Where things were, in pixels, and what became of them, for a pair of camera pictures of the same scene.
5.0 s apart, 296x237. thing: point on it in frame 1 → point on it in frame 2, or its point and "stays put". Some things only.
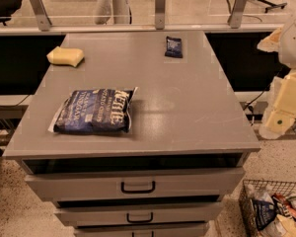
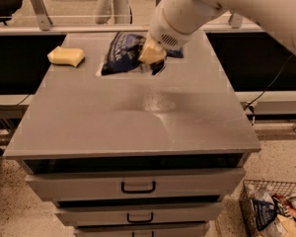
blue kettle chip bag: x=101 y=110 → x=123 y=53
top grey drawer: x=132 y=184 stays put
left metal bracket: x=38 y=6 stays put
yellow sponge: x=65 y=55 stays put
